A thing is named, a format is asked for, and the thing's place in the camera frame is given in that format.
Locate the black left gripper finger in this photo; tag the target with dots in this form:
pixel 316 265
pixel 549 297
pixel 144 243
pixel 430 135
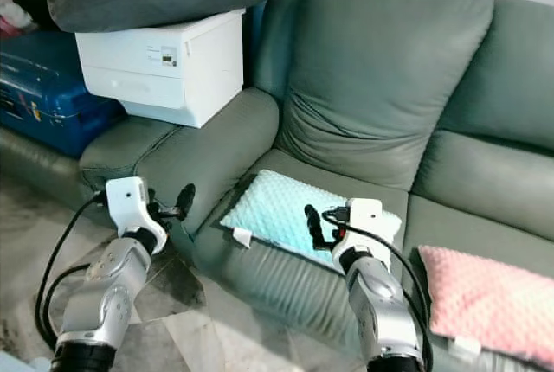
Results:
pixel 186 199

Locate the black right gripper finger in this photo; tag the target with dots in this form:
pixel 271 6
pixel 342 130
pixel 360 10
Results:
pixel 325 240
pixel 316 221

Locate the teal dotted plush pillow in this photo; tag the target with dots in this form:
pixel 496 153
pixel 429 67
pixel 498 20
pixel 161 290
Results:
pixel 277 208

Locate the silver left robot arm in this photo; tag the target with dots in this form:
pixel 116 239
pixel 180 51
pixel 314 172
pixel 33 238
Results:
pixel 104 294

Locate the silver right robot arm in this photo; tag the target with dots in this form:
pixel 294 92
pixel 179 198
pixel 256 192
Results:
pixel 381 311

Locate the pink dotted plush pillow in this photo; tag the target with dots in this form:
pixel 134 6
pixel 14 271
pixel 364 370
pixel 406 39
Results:
pixel 485 298

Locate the grey-green leather sofa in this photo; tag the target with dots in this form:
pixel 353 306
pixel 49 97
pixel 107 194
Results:
pixel 381 69

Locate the white printer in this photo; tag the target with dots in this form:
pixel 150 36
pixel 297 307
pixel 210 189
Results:
pixel 156 60

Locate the blue hard-shell suitcase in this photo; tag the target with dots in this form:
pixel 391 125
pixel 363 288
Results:
pixel 43 86

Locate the pink and white clothes pile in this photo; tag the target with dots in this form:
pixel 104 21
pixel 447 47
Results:
pixel 13 17

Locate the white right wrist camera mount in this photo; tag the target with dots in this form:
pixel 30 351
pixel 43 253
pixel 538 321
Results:
pixel 363 216

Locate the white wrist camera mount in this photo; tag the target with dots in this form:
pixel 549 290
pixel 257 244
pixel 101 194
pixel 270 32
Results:
pixel 363 216
pixel 130 203

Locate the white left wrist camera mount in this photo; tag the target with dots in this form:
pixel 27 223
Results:
pixel 130 203

